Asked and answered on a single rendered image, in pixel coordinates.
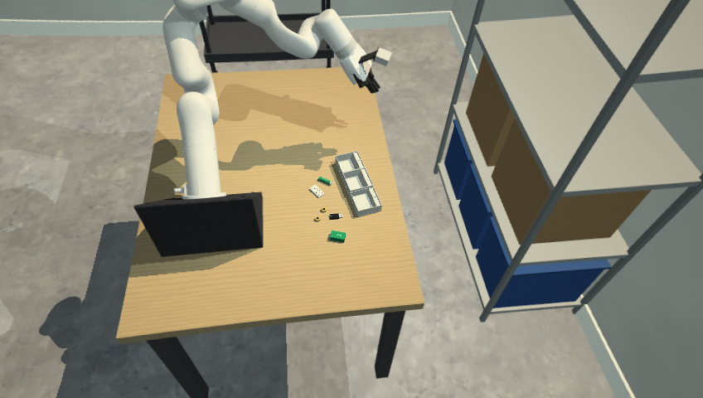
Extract white domino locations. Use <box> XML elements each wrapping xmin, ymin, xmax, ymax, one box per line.
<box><xmin>309</xmin><ymin>185</ymin><xmax>324</xmax><ymax>198</ymax></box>

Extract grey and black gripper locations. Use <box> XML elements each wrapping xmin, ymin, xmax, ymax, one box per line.
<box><xmin>338</xmin><ymin>44</ymin><xmax>380</xmax><ymax>94</ymax></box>

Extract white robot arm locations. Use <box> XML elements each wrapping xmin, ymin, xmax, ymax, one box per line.
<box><xmin>162</xmin><ymin>0</ymin><xmax>356</xmax><ymax>200</ymax></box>

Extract white rack of open bins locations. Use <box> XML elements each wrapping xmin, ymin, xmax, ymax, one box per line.
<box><xmin>335</xmin><ymin>151</ymin><xmax>382</xmax><ymax>216</ymax></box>

